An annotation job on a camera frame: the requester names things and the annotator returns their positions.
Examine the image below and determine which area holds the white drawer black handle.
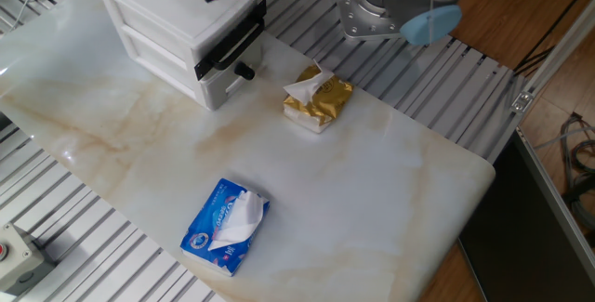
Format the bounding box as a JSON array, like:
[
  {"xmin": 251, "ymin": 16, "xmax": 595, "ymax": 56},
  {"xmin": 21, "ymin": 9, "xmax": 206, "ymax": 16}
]
[{"xmin": 192, "ymin": 0, "xmax": 269, "ymax": 82}]

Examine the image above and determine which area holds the white drawer cabinet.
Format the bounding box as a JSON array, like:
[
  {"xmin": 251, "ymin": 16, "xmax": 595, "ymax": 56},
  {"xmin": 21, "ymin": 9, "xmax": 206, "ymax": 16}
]
[{"xmin": 96, "ymin": 0, "xmax": 265, "ymax": 112}]

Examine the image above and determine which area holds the white drawer black knob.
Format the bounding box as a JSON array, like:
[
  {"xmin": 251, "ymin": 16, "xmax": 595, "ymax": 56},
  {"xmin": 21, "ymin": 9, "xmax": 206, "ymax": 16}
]
[{"xmin": 200, "ymin": 36, "xmax": 264, "ymax": 112}]

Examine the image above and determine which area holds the gold tissue pack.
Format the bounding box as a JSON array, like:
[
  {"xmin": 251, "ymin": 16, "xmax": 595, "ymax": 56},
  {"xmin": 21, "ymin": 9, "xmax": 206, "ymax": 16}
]
[{"xmin": 282, "ymin": 59, "xmax": 355, "ymax": 135}]

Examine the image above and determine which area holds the blue tissue pack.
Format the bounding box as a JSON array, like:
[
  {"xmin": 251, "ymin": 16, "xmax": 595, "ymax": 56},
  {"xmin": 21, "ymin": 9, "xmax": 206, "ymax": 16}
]
[{"xmin": 179, "ymin": 177, "xmax": 271, "ymax": 278}]

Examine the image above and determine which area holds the white marble slab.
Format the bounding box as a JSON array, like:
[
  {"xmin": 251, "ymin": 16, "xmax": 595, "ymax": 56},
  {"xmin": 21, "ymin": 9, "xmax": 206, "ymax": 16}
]
[{"xmin": 0, "ymin": 0, "xmax": 496, "ymax": 302}]

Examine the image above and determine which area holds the emergency stop button box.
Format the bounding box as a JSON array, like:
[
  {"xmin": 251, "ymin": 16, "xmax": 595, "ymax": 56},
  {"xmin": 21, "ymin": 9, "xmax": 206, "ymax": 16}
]
[{"xmin": 0, "ymin": 221, "xmax": 34, "ymax": 292}]

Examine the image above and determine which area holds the black flat panel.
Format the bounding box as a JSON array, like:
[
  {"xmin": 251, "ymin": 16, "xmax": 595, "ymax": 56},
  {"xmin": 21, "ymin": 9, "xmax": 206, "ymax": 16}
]
[{"xmin": 457, "ymin": 132, "xmax": 595, "ymax": 302}]

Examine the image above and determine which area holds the black floor cable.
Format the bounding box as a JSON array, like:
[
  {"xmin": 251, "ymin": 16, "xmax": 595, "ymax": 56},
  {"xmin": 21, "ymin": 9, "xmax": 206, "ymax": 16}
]
[{"xmin": 513, "ymin": 0, "xmax": 595, "ymax": 73}]

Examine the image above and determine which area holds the aluminium frame rail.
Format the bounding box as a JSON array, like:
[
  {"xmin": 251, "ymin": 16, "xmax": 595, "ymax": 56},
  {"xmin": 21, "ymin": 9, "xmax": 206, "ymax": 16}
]
[
  {"xmin": 509, "ymin": 0, "xmax": 595, "ymax": 115},
  {"xmin": 513, "ymin": 127, "xmax": 595, "ymax": 273}
]

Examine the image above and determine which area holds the grey cable bundle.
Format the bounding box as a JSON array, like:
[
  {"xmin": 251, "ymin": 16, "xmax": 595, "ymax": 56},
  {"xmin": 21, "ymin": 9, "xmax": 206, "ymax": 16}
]
[{"xmin": 534, "ymin": 112, "xmax": 595, "ymax": 231}]

